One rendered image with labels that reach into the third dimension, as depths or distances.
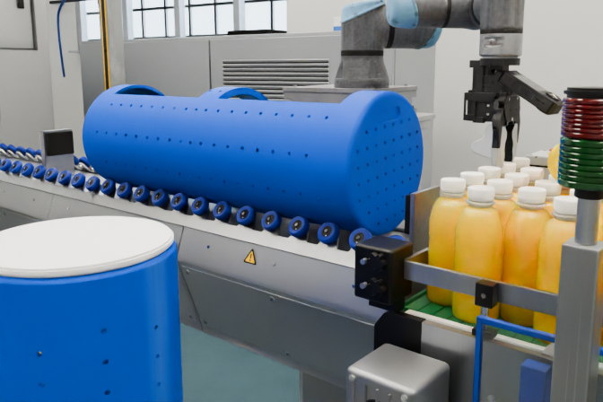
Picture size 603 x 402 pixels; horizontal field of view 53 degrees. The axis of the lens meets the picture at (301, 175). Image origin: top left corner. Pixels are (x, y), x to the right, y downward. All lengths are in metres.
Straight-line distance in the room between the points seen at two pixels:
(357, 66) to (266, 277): 0.64
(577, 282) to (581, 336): 0.06
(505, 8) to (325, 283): 0.60
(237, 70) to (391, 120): 2.11
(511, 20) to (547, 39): 2.73
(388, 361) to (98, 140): 1.02
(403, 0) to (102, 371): 0.82
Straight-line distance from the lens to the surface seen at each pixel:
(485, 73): 1.19
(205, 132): 1.35
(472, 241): 0.93
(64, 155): 2.16
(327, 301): 1.19
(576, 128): 0.66
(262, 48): 3.16
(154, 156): 1.48
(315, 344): 1.30
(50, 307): 0.83
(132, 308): 0.85
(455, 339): 0.95
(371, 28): 1.65
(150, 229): 0.97
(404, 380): 0.89
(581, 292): 0.70
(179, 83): 3.53
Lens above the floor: 1.28
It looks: 10 degrees down
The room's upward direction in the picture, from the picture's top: straight up
